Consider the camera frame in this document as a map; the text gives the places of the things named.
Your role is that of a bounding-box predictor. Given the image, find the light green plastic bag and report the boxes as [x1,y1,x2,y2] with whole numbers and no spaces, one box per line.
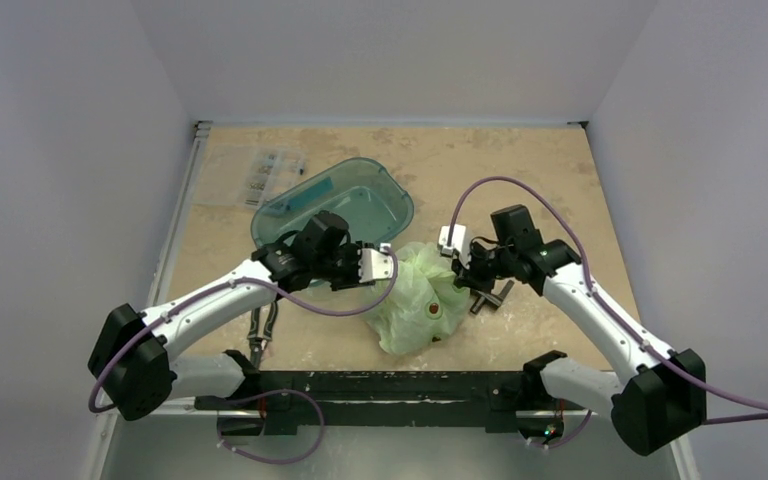
[363,242,470,355]

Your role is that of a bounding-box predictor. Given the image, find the teal plastic bin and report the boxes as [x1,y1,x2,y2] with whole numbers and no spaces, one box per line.
[250,157,415,247]

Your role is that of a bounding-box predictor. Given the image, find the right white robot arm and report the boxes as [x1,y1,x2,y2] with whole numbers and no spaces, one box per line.
[438,205,707,456]

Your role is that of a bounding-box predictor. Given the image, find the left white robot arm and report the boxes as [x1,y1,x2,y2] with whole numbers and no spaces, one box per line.
[88,211,397,420]

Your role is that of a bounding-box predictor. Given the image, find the black metal clamp tool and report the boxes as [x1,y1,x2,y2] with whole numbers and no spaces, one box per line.
[469,280,514,315]

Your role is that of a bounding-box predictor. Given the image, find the clear plastic organizer box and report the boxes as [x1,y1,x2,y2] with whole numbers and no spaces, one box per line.
[193,144,307,210]

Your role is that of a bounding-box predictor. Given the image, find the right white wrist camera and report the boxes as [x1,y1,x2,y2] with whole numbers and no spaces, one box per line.
[438,224,471,264]

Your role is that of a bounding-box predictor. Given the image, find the black handled pliers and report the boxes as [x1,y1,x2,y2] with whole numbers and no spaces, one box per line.
[247,301,279,367]

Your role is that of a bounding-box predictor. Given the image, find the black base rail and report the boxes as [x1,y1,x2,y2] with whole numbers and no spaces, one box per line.
[194,371,585,437]

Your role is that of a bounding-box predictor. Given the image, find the aluminium frame rail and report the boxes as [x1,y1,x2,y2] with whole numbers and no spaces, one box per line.
[146,120,214,306]

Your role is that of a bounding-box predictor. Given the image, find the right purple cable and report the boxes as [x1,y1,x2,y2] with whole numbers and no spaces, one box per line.
[448,176,768,425]

